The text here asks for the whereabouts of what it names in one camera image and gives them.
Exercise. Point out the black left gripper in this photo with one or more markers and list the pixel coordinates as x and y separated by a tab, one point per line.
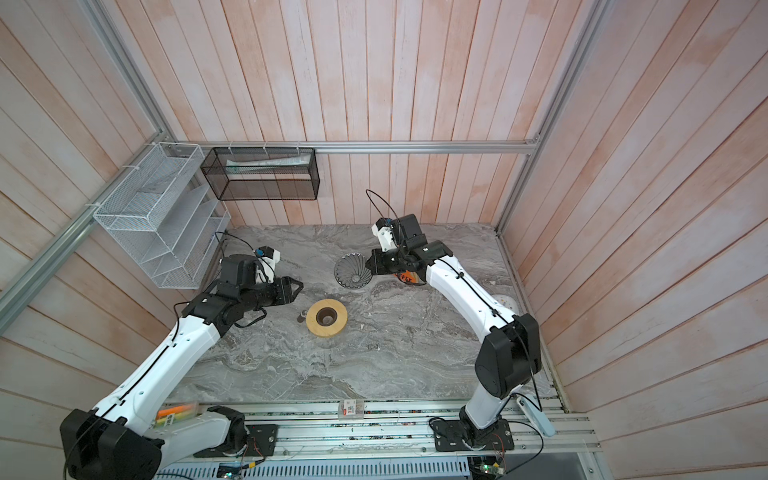
285	293

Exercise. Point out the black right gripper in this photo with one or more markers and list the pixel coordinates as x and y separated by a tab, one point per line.
378	267

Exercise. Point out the ribbed glass dripper cone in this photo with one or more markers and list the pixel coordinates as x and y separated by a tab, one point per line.
351	271

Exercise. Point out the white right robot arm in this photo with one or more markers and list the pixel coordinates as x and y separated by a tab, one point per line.
509	354

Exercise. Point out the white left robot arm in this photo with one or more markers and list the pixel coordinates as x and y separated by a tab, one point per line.
117	438

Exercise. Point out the orange coffee filter box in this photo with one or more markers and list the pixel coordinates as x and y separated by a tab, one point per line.
410	278

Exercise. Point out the small red white box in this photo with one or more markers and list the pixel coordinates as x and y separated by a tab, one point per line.
351	409

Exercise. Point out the white round timer clock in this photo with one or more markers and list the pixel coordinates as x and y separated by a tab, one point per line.
508	302

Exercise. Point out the white handheld device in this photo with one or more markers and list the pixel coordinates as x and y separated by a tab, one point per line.
535	415

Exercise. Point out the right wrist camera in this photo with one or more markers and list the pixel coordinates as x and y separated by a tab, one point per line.
383	231

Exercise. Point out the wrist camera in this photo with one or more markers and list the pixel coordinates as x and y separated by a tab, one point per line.
383	231
266	261

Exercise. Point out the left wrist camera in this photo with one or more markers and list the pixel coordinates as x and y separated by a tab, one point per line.
266	261

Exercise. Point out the black wire mesh basket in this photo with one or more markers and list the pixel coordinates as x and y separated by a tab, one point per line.
262	173

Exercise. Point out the aluminium mounting rail base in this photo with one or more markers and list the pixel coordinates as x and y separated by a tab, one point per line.
394	441

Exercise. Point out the white wire mesh shelf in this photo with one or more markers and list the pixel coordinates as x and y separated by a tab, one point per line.
166	218

